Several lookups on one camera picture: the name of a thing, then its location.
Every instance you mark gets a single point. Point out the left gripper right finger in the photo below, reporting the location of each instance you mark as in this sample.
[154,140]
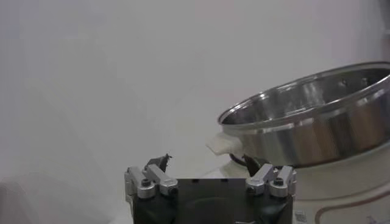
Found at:
[259,179]

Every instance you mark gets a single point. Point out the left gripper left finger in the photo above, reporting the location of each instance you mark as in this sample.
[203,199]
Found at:
[158,179]

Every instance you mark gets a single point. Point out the stainless steel steamer basket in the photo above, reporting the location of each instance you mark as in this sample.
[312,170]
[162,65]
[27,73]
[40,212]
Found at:
[320,137]

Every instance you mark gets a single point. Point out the cream electric cooker base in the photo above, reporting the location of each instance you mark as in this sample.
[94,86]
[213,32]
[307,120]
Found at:
[335,188]

